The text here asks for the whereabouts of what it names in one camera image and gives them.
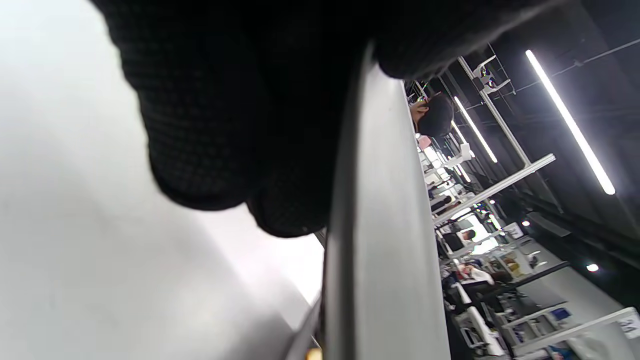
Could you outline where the person's left hand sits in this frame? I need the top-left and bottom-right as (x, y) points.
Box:
(90, 0), (566, 238)

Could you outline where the grey round plate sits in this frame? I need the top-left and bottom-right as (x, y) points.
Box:
(285, 42), (453, 360)

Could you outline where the short ceiling light strip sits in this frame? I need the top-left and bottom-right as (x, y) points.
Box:
(451, 95), (499, 164)

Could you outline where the long ceiling light strip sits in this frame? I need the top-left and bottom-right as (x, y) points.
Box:
(525, 49), (617, 196)

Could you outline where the white metal frame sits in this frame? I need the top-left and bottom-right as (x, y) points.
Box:
(432, 54), (557, 226)

